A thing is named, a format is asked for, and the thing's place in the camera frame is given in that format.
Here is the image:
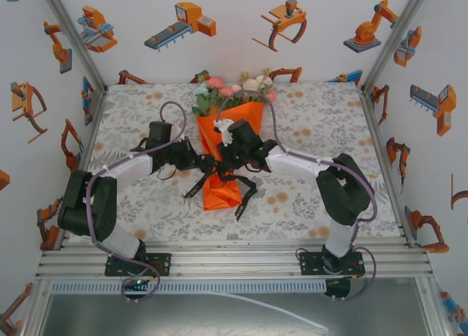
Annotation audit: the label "orange wrapping paper sheet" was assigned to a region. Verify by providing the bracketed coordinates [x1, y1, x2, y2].
[196, 101, 265, 212]

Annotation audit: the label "black printed ribbon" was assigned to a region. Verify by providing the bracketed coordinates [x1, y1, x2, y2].
[181, 155, 257, 223]

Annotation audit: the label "light blue fake flower stem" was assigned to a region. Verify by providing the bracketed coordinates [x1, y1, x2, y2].
[192, 85, 216, 117]

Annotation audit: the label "white fake rose stem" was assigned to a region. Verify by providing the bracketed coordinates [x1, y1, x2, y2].
[239, 68, 274, 105]

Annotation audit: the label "floral patterned tablecloth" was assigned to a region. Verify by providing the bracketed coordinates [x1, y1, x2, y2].
[75, 82, 405, 242]

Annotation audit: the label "small circuit board green light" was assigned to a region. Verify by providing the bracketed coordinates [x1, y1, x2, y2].
[123, 276, 151, 290]

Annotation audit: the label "thin white tube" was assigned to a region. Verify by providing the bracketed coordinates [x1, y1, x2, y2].
[214, 291, 330, 332]

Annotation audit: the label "small black controller box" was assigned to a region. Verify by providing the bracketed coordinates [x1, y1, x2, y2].
[324, 278, 352, 299]

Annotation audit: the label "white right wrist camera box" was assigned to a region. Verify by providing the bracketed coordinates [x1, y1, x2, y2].
[213, 117, 235, 147]

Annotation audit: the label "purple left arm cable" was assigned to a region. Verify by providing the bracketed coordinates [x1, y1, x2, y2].
[86, 100, 188, 305]

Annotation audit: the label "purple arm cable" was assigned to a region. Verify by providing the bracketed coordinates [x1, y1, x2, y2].
[86, 100, 188, 305]
[216, 89, 378, 303]

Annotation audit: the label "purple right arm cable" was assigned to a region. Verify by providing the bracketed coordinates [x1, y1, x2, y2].
[216, 89, 378, 303]

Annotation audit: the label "aluminium left side rail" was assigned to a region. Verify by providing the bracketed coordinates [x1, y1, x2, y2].
[58, 86, 109, 251]

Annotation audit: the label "aluminium rail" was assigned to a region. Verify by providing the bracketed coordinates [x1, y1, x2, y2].
[58, 86, 109, 251]
[360, 89, 416, 249]

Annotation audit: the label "aluminium base frame rails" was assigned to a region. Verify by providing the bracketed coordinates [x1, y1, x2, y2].
[34, 240, 435, 283]

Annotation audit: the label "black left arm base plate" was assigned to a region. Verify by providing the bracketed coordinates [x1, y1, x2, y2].
[105, 253, 172, 277]

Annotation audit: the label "white slotted cable duct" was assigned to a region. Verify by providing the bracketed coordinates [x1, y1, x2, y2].
[49, 280, 327, 294]

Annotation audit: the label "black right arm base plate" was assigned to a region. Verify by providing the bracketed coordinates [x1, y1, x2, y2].
[299, 251, 366, 277]

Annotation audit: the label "aluminium right side rail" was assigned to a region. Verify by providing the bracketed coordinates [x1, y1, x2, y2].
[360, 89, 416, 249]

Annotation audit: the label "aluminium left corner post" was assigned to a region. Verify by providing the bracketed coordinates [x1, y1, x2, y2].
[38, 0, 107, 92]

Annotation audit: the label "aluminium corner post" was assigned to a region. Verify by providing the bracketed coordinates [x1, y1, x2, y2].
[361, 0, 434, 92]
[38, 0, 107, 92]

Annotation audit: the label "aluminium right corner post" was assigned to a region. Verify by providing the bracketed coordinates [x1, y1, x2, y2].
[361, 0, 434, 92]

